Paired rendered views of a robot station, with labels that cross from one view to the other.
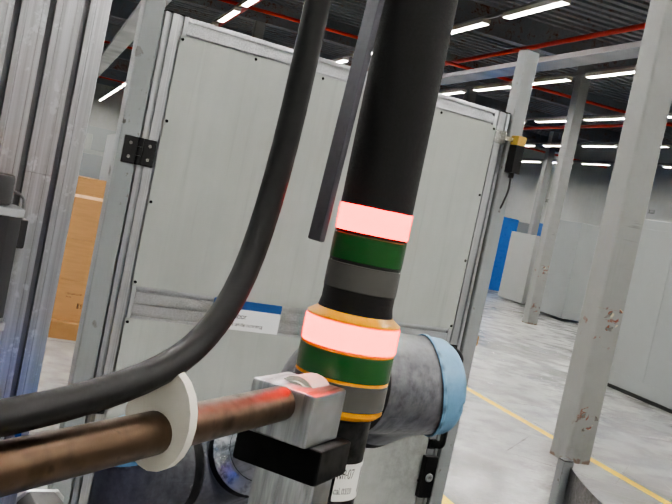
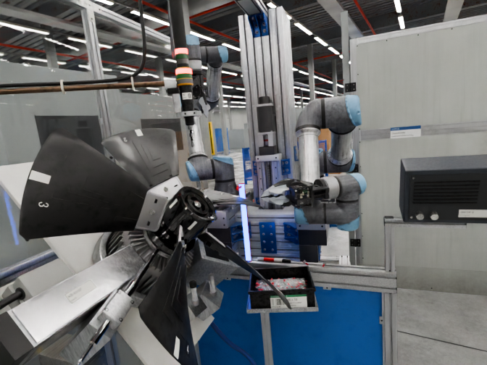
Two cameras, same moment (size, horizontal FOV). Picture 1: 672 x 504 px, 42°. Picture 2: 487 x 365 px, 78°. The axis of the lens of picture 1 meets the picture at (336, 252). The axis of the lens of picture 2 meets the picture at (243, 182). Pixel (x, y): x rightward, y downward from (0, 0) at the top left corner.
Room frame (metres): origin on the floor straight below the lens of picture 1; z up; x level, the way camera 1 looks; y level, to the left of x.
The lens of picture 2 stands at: (-0.04, -0.76, 1.39)
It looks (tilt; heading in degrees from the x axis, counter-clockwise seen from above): 10 degrees down; 51
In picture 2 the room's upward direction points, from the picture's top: 5 degrees counter-clockwise
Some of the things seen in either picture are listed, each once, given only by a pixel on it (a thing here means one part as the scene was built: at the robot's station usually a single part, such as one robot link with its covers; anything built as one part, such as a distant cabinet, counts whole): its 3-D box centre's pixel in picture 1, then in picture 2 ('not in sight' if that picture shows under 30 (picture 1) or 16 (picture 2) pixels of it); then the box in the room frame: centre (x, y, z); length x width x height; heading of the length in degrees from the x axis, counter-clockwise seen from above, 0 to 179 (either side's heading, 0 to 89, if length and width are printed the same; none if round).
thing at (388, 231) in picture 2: not in sight; (389, 243); (0.97, -0.30, 0.96); 0.03 x 0.03 x 0.20; 30
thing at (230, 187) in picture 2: not in sight; (225, 187); (0.96, 0.63, 1.09); 0.15 x 0.15 x 0.10
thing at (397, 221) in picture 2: not in sight; (422, 221); (1.02, -0.39, 1.04); 0.24 x 0.03 x 0.03; 120
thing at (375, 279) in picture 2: not in sight; (273, 271); (0.76, 0.08, 0.82); 0.90 x 0.04 x 0.08; 120
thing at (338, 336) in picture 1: (350, 332); (183, 72); (0.40, -0.01, 1.57); 0.04 x 0.04 x 0.01
